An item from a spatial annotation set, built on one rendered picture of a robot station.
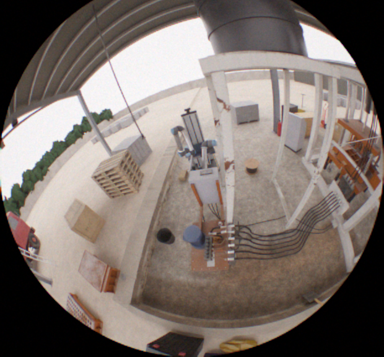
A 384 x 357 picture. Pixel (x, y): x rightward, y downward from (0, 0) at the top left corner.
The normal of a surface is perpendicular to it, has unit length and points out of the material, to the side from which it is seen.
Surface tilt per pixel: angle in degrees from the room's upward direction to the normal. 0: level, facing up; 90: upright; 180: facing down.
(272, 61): 90
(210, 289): 0
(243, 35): 90
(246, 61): 90
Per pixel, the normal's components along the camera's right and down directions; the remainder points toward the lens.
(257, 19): -0.40, 0.66
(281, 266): -0.29, -0.75
